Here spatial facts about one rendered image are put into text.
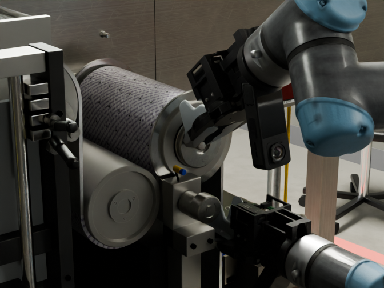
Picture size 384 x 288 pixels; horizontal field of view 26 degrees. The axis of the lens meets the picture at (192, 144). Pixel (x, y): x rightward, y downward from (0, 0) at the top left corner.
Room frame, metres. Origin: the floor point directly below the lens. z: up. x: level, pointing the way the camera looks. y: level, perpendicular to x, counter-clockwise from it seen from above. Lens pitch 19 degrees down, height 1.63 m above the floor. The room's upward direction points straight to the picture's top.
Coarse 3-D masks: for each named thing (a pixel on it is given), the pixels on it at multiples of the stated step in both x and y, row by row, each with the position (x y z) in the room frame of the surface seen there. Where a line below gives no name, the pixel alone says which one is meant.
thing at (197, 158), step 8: (184, 128) 1.12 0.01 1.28; (176, 136) 1.12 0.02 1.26; (176, 144) 1.12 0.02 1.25; (184, 144) 1.11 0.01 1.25; (216, 144) 1.14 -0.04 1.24; (176, 152) 1.12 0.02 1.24; (184, 152) 1.11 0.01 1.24; (192, 152) 1.12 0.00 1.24; (200, 152) 1.13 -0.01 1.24; (208, 152) 1.14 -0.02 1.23; (216, 152) 1.14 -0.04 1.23; (184, 160) 1.11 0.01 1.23; (192, 160) 1.12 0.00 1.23; (200, 160) 1.13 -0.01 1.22; (208, 160) 1.14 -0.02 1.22
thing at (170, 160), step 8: (192, 104) 1.14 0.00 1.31; (200, 104) 1.14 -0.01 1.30; (176, 112) 1.12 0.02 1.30; (168, 120) 1.12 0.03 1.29; (176, 120) 1.12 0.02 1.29; (168, 128) 1.11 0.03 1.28; (176, 128) 1.12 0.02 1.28; (168, 136) 1.11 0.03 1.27; (224, 136) 1.17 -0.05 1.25; (168, 144) 1.11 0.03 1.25; (224, 144) 1.17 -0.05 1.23; (168, 152) 1.11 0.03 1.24; (168, 160) 1.11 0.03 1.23; (176, 160) 1.12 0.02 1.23; (216, 160) 1.16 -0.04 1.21; (168, 168) 1.11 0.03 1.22; (184, 168) 1.13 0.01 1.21; (192, 168) 1.13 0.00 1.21; (200, 168) 1.14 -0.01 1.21; (208, 168) 1.15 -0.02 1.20; (200, 176) 1.14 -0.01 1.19
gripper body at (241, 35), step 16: (240, 32) 1.00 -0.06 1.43; (240, 48) 1.00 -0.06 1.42; (208, 64) 1.03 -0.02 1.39; (224, 64) 1.03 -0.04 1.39; (240, 64) 0.98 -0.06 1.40; (192, 80) 1.05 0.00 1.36; (208, 80) 1.03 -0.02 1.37; (224, 80) 1.02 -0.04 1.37; (240, 80) 1.00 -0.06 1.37; (256, 80) 0.96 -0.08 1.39; (208, 96) 1.03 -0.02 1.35; (224, 96) 1.00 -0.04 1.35; (240, 96) 1.01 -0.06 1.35; (224, 112) 1.00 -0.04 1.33; (240, 112) 1.01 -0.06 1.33
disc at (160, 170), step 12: (180, 96) 1.13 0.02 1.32; (192, 96) 1.14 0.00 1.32; (168, 108) 1.12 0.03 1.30; (156, 120) 1.11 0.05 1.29; (156, 132) 1.11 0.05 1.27; (156, 144) 1.11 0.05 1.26; (228, 144) 1.18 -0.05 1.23; (156, 156) 1.11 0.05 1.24; (156, 168) 1.11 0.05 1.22; (216, 168) 1.17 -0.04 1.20; (204, 180) 1.16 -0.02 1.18
